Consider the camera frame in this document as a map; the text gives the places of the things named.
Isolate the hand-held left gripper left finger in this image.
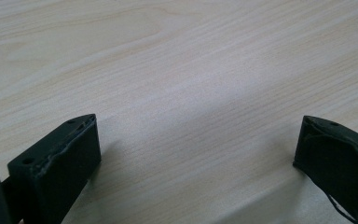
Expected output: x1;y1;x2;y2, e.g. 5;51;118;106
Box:
7;113;103;224

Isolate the thin black cable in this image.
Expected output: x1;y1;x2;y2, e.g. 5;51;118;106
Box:
326;193;358;224

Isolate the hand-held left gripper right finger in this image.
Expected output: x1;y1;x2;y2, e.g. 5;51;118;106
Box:
292;115;358;224

